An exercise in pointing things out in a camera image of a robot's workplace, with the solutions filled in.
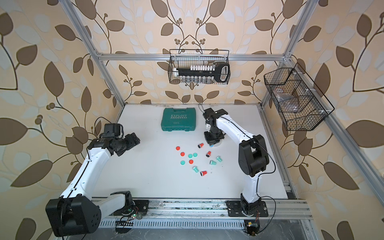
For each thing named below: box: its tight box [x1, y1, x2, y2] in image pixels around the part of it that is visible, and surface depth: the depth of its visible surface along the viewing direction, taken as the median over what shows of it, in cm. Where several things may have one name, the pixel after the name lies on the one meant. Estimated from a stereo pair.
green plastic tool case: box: [161, 107, 197, 132], surface depth 107 cm
